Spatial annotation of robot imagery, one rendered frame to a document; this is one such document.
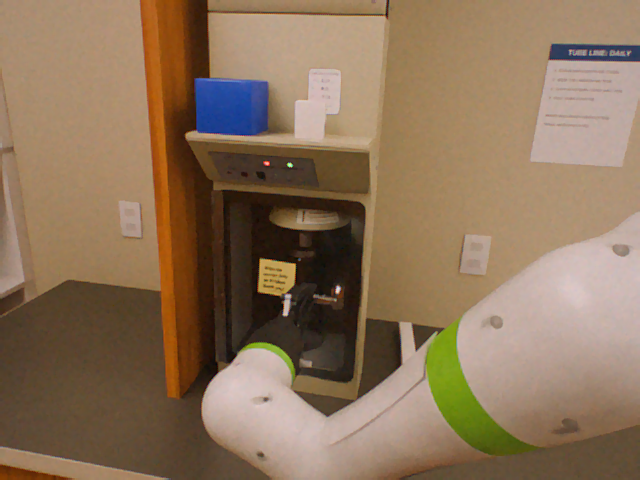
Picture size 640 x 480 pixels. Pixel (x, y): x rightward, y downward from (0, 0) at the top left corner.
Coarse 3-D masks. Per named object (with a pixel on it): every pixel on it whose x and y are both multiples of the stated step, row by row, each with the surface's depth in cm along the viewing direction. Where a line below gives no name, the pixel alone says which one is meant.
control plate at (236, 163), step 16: (224, 160) 90; (240, 160) 89; (256, 160) 88; (272, 160) 87; (288, 160) 86; (304, 160) 85; (224, 176) 95; (240, 176) 94; (256, 176) 93; (272, 176) 92; (304, 176) 90
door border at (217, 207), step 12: (216, 192) 99; (216, 204) 100; (216, 216) 101; (216, 228) 102; (216, 240) 102; (216, 252) 103; (216, 264) 104; (216, 276) 105; (216, 300) 107; (216, 324) 109; (216, 348) 110
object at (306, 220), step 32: (224, 192) 99; (256, 192) 98; (224, 224) 101; (256, 224) 99; (288, 224) 98; (320, 224) 96; (352, 224) 95; (224, 256) 103; (256, 256) 102; (288, 256) 100; (320, 256) 99; (352, 256) 97; (256, 288) 104; (320, 288) 101; (352, 288) 99; (256, 320) 106; (320, 320) 103; (352, 320) 101; (320, 352) 105; (352, 352) 104
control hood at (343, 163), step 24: (192, 144) 87; (216, 144) 86; (240, 144) 85; (264, 144) 84; (288, 144) 83; (312, 144) 82; (336, 144) 81; (360, 144) 80; (216, 168) 93; (336, 168) 86; (360, 168) 85; (360, 192) 92
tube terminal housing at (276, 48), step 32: (224, 32) 90; (256, 32) 89; (288, 32) 88; (320, 32) 87; (352, 32) 86; (384, 32) 85; (224, 64) 92; (256, 64) 91; (288, 64) 90; (320, 64) 89; (352, 64) 87; (384, 64) 92; (288, 96) 92; (352, 96) 89; (288, 128) 93; (352, 128) 91; (288, 192) 97; (320, 192) 96; (352, 192) 95; (320, 384) 110; (352, 384) 108
